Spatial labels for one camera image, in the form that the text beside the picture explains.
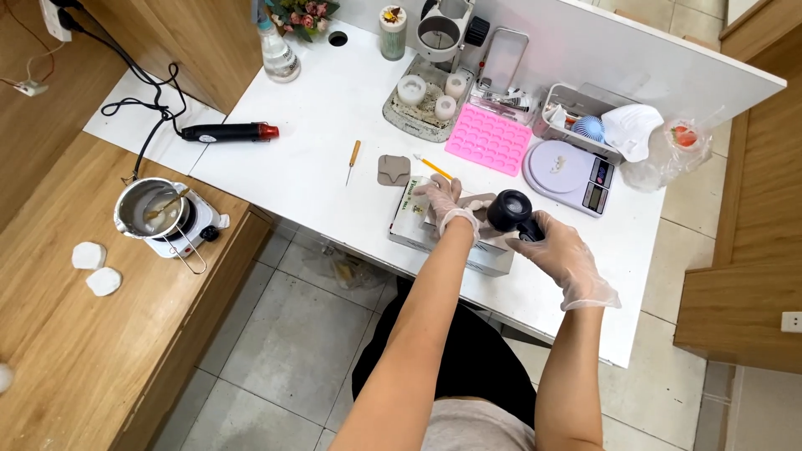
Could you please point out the pink flower bouquet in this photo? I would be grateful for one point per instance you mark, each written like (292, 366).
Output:
(304, 15)

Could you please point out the white digital kitchen scale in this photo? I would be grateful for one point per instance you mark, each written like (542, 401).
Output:
(567, 181)

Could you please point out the white microscope stand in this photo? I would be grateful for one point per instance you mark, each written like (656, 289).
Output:
(438, 34)

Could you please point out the metal melting pot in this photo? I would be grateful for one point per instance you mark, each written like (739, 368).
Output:
(133, 213)

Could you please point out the person's grey shirt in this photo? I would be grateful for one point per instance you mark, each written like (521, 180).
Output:
(476, 429)

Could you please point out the red strawberry-shaped item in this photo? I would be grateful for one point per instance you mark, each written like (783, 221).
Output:
(684, 136)

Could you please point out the blue mini fan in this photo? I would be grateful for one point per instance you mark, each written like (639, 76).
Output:
(588, 128)

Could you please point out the white wax chunk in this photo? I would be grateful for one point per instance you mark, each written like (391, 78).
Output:
(88, 255)
(104, 282)

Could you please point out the wooden side cabinet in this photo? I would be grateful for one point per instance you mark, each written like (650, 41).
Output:
(75, 351)

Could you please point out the clear plastic bag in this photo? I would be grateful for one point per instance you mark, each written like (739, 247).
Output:
(658, 163)

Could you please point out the white round candle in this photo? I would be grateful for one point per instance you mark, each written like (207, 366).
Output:
(411, 89)
(456, 84)
(445, 107)

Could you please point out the clear box of tools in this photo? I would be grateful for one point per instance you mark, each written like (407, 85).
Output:
(501, 106)

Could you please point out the white wall socket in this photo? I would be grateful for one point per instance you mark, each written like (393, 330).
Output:
(791, 321)

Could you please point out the white round object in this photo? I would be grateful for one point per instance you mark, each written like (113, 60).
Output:
(4, 378)

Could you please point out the black and red heat gun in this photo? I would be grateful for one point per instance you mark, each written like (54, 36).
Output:
(225, 132)

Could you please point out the white face mask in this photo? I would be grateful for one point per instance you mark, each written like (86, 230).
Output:
(633, 131)

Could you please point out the wooden furniture unit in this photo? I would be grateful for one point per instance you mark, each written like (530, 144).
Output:
(745, 300)

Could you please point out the clear spray bottle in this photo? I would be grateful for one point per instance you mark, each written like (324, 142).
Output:
(279, 56)

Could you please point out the white cardboard wax box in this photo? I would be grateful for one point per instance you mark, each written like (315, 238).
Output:
(410, 219)

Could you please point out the grey silicone mould with wax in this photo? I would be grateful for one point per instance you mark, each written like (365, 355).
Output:
(479, 201)

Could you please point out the person's left fingers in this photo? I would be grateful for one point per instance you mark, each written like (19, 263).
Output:
(442, 189)

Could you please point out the small white wax piece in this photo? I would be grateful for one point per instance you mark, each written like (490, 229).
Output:
(557, 164)

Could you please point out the person's black shorts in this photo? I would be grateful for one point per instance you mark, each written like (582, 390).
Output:
(476, 357)

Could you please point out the wooden stirring spoon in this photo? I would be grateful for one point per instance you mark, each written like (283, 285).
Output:
(166, 205)

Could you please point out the grey storage basket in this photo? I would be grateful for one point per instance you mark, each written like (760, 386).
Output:
(567, 100)

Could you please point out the pink silicone mould tray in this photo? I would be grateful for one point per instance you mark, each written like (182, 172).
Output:
(489, 139)

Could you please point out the green jar with flower lid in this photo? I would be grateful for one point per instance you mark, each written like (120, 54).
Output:
(393, 34)

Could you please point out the white electric hot plate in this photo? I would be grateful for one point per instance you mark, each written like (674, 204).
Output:
(200, 225)

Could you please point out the white power strip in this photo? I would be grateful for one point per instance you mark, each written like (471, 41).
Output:
(55, 19)

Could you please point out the person's right hand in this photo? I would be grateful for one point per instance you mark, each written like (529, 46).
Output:
(564, 260)

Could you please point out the person's left hand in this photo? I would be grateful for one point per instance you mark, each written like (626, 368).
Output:
(452, 210)

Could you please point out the crumpled plastic bag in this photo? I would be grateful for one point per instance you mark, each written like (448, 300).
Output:
(341, 269)

